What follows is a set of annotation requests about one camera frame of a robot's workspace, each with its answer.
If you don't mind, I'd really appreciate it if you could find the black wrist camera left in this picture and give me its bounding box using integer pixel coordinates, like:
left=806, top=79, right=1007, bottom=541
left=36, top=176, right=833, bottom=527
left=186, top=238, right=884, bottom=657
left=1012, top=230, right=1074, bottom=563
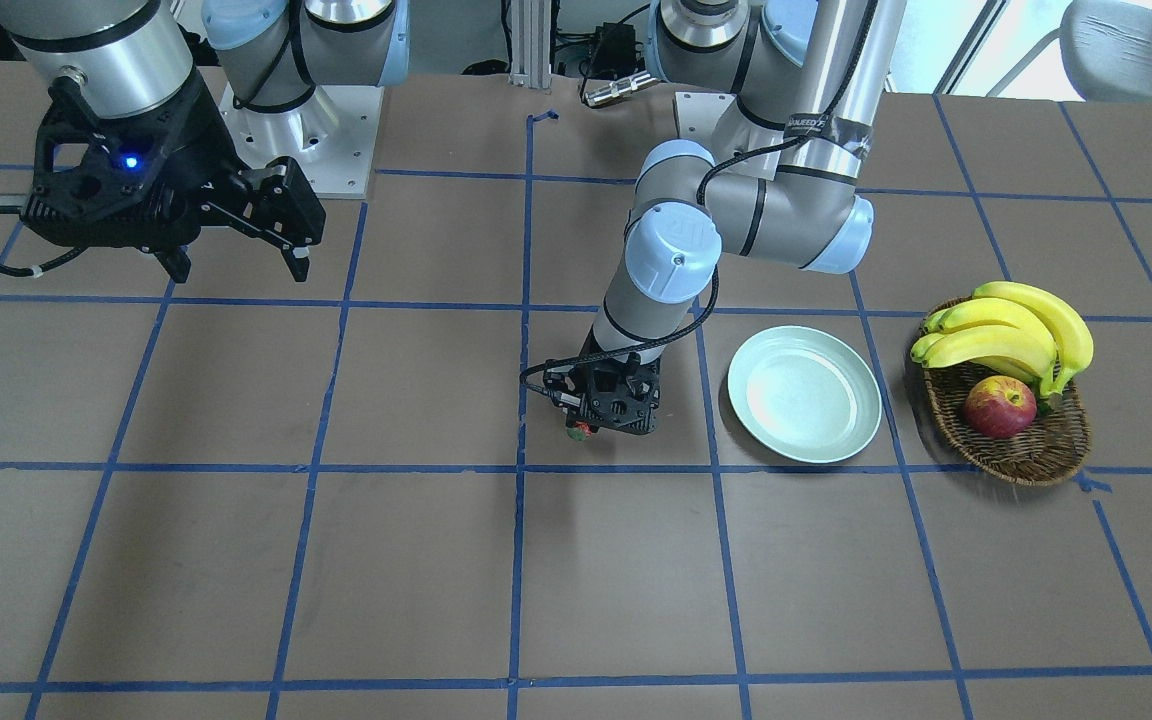
left=564, top=354, right=660, bottom=435

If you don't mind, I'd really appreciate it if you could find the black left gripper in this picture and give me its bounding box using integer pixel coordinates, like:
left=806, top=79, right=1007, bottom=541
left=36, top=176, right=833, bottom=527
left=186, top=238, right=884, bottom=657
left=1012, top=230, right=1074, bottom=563
left=543, top=353, right=660, bottom=420

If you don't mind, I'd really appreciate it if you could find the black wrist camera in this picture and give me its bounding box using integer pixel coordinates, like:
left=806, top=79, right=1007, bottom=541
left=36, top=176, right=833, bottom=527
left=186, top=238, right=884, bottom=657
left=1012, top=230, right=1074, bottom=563
left=20, top=71, right=211, bottom=253
left=564, top=354, right=660, bottom=435

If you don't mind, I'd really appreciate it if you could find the red apple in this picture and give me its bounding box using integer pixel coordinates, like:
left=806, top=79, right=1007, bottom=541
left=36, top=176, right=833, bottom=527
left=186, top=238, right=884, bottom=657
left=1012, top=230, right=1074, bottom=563
left=961, top=376, right=1038, bottom=439

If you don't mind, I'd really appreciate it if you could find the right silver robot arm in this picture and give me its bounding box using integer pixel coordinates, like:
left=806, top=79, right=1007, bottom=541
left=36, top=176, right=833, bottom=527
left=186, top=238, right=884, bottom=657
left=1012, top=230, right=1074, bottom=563
left=0, top=1, right=410, bottom=283

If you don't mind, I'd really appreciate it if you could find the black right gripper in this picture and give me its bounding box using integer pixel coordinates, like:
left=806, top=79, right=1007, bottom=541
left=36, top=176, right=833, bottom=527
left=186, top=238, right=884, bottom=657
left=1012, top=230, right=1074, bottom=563
left=136, top=70, right=326, bottom=285

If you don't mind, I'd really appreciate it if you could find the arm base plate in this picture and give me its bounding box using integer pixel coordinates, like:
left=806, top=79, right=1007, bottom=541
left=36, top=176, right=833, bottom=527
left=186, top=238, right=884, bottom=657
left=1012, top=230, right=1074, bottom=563
left=675, top=90, right=753, bottom=167
left=219, top=86, right=387, bottom=200

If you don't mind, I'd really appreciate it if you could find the black power adapter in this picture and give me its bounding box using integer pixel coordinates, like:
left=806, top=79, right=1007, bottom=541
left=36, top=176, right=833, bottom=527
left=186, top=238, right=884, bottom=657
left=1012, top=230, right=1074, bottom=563
left=589, top=23, right=637, bottom=79

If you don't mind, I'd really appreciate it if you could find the yellow banana bunch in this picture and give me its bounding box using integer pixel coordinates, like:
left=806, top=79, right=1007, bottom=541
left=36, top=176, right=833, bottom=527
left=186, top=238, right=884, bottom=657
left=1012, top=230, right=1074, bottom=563
left=909, top=281, right=1094, bottom=401

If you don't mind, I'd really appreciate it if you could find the aluminium frame post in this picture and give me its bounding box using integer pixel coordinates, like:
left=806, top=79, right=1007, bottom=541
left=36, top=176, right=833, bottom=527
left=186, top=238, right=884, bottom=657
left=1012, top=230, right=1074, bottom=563
left=506, top=0, right=554, bottom=94

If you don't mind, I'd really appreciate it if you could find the white chair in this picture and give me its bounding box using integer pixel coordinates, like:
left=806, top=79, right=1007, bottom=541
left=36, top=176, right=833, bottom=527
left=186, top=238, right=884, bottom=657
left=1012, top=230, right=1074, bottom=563
left=987, top=1, right=1152, bottom=104

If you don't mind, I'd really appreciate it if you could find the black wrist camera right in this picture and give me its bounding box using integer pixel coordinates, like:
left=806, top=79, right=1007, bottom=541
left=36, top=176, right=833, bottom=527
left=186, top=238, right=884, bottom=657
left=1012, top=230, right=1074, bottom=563
left=20, top=71, right=211, bottom=253

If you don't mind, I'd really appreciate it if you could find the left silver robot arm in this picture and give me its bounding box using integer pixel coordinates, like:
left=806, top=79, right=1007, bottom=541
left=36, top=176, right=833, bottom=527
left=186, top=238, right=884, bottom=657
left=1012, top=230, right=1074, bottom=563
left=532, top=1, right=905, bottom=435

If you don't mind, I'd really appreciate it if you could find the light green plate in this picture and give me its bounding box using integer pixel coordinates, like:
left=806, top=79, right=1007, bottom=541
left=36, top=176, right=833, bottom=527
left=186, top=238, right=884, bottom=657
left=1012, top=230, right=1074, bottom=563
left=727, top=325, right=882, bottom=464

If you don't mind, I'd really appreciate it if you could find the brown wicker basket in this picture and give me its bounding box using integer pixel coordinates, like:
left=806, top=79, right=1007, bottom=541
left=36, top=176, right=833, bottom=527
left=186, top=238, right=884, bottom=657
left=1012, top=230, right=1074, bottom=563
left=919, top=296, right=1092, bottom=487

